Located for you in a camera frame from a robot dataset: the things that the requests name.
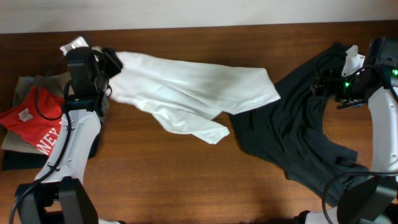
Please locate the beige folded garment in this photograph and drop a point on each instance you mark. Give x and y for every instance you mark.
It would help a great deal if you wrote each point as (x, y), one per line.
(55, 84)

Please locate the white printed t-shirt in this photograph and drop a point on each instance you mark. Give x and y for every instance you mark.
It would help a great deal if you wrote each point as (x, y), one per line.
(185, 97)

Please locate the red printed t-shirt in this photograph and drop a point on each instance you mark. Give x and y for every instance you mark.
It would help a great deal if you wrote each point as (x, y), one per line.
(37, 122)

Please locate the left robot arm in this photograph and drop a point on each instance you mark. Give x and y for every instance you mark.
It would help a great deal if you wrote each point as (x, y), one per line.
(57, 194)

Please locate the dark green t-shirt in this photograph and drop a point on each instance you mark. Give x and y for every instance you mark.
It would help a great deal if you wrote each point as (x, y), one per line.
(289, 132)

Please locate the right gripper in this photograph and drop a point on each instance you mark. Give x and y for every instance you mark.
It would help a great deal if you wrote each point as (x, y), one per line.
(326, 80)

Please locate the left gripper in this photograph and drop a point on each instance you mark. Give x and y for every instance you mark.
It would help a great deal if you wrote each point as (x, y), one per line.
(107, 57)

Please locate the black folded garment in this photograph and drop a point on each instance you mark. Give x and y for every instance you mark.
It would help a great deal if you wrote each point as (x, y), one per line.
(19, 160)

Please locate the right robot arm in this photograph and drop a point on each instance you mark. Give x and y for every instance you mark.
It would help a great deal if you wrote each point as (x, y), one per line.
(366, 79)

